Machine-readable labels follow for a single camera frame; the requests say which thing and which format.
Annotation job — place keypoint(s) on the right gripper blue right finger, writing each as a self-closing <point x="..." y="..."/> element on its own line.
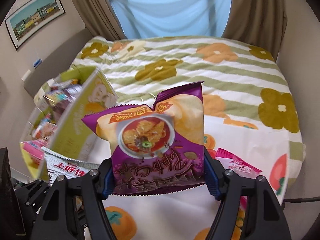
<point x="213" y="175"/>

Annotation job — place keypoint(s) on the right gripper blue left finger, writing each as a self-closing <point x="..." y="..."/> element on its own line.
<point x="109" y="182"/>

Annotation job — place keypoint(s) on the white brown snack bag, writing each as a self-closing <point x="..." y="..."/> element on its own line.
<point x="55" y="164"/>

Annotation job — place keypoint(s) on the purple chip bag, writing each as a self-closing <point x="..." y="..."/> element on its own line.
<point x="155" y="149"/>

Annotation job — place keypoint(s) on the green cardboard box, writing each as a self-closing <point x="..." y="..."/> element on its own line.
<point x="56" y="121"/>

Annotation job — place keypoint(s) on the floral striped quilt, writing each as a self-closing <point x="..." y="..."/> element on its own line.
<point x="242" y="83"/>

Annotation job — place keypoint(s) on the grey headboard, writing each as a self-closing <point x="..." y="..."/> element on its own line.
<point x="58" y="61"/>

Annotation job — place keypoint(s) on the blue white object on headboard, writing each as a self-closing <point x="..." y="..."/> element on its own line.
<point x="37" y="63"/>

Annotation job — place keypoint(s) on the right brown curtain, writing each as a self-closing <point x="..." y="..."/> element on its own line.
<point x="261" y="23"/>

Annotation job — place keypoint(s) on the brown curtain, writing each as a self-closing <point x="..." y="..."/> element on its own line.
<point x="261" y="23"/>
<point x="99" y="18"/>

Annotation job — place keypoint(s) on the blue window cloth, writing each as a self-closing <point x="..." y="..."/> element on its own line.
<point x="164" y="18"/>

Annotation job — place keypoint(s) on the left brown curtain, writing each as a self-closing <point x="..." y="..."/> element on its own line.
<point x="99" y="18"/>

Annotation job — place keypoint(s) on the framed landscape picture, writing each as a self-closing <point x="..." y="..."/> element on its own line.
<point x="30" y="18"/>

